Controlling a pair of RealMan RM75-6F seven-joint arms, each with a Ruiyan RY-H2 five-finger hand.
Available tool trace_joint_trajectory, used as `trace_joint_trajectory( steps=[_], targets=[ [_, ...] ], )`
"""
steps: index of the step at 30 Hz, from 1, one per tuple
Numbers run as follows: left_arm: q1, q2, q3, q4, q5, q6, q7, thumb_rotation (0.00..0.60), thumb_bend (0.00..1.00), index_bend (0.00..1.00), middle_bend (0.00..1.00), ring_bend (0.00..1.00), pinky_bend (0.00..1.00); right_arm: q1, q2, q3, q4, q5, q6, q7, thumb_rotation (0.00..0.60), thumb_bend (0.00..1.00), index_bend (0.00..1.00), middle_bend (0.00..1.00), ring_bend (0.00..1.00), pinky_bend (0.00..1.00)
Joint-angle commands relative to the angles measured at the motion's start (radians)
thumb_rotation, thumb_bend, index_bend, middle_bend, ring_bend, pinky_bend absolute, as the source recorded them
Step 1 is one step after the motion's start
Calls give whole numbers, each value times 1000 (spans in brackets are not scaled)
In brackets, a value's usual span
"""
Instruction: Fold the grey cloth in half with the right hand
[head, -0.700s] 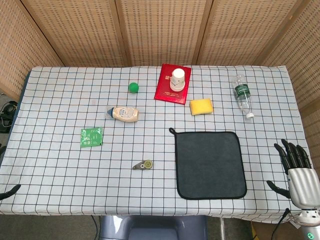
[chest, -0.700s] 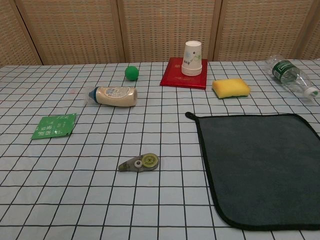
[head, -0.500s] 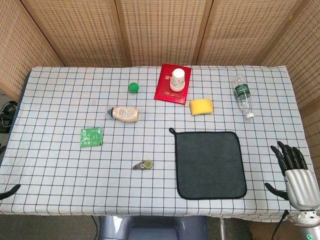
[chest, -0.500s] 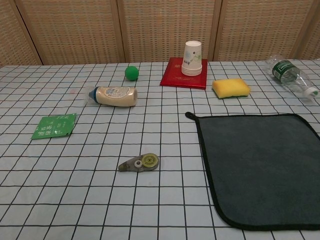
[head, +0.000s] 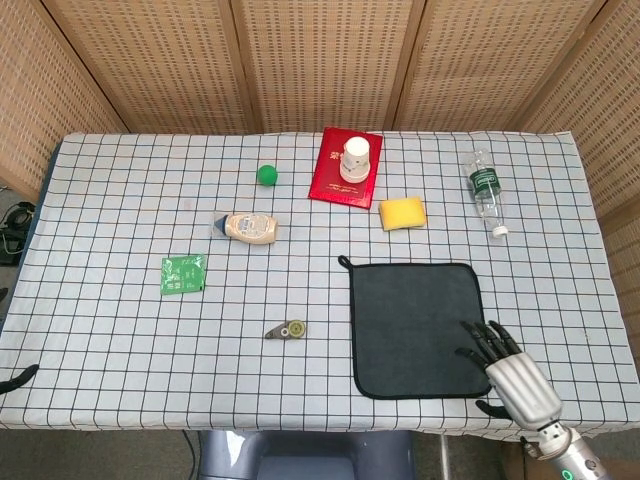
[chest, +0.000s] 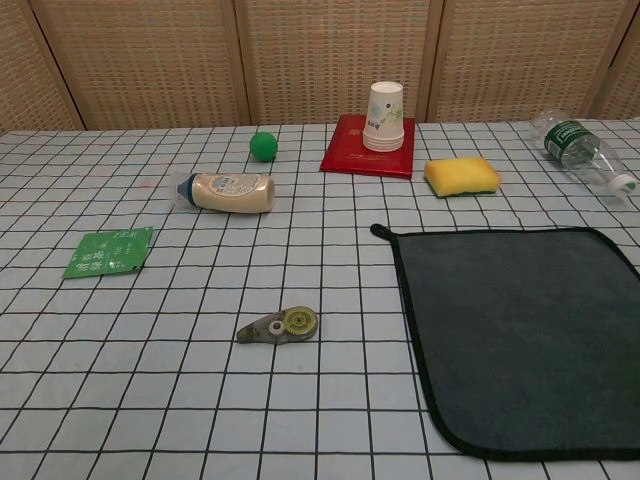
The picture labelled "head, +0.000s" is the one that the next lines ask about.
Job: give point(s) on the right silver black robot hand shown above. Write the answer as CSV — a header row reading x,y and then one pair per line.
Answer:
x,y
520,387

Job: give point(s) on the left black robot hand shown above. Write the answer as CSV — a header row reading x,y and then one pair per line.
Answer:
x,y
20,378

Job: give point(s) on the dark grey yellow cloth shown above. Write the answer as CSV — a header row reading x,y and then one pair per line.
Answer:
x,y
415,325

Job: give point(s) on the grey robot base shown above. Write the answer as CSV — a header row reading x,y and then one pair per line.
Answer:
x,y
305,457

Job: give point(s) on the metal table leg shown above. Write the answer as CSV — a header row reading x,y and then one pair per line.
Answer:
x,y
444,447

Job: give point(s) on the checkered tablecloth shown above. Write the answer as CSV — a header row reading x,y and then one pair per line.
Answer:
x,y
125,325

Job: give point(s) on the black equipment on floor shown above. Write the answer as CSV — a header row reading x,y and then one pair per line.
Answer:
x,y
17,225

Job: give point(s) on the green tea packet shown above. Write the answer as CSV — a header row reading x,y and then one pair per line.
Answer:
x,y
182,275

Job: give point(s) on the clear bottle with green label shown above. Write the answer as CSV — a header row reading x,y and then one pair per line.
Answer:
x,y
485,187

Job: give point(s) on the yellow sponge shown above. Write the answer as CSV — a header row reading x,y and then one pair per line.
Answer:
x,y
402,214

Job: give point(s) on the correction tape dispenser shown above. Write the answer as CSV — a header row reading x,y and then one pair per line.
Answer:
x,y
287,330

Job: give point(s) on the beige squeeze bottle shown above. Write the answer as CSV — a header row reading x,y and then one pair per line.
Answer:
x,y
250,227

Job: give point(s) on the white paper cup stack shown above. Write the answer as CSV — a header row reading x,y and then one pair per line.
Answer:
x,y
354,162

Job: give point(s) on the red booklet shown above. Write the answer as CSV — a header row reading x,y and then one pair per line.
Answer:
x,y
330,175

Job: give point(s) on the green ball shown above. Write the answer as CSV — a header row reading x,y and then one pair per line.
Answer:
x,y
267,175

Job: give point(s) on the woven wooden folding screen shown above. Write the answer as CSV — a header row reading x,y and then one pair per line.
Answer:
x,y
325,60

